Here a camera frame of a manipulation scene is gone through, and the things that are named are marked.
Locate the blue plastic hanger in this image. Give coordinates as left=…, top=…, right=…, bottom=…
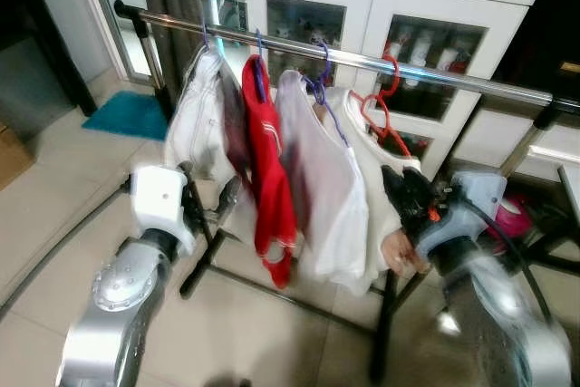
left=254, top=29, right=271, bottom=102

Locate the black tall cabinet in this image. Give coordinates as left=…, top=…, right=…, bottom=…
left=494, top=0, right=580, bottom=102

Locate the cream shirt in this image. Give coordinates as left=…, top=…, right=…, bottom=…
left=324, top=86, right=431, bottom=295

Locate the brown cardboard box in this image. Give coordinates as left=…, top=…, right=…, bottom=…
left=0, top=124, right=35, bottom=190

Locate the white hanging jacket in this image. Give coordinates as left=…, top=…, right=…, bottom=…
left=163, top=45, right=247, bottom=187

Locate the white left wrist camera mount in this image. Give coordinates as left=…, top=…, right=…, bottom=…
left=130, top=165, right=198, bottom=254

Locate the white low drawer cabinet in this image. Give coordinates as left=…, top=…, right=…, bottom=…
left=450, top=108, right=580, bottom=184

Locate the black furniture piece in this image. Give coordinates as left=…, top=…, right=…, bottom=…
left=0, top=0, right=96, bottom=116

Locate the pale white shirt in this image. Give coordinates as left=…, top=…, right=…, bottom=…
left=275, top=70, right=371, bottom=290

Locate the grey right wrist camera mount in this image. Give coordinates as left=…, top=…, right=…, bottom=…
left=415, top=171, right=508, bottom=259

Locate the red jacket white trim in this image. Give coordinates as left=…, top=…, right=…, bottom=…
left=238, top=53, right=300, bottom=290

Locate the purple plastic hanger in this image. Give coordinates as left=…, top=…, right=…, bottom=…
left=304, top=40, right=351, bottom=148
left=199, top=23, right=215, bottom=54

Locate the pink tape roll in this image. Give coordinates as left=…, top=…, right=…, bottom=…
left=494, top=192, right=536, bottom=241

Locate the red plastic hanger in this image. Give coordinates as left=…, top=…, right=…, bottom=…
left=349, top=52, right=414, bottom=160

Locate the white framed glass door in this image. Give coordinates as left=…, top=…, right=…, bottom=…
left=82, top=0, right=255, bottom=89

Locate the teal floor mat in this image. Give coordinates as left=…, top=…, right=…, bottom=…
left=82, top=90, right=170, bottom=141

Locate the white glass-door cabinet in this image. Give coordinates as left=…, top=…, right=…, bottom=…
left=245, top=0, right=536, bottom=179

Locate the metal clothes rack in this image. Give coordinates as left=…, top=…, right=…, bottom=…
left=113, top=0, right=580, bottom=386

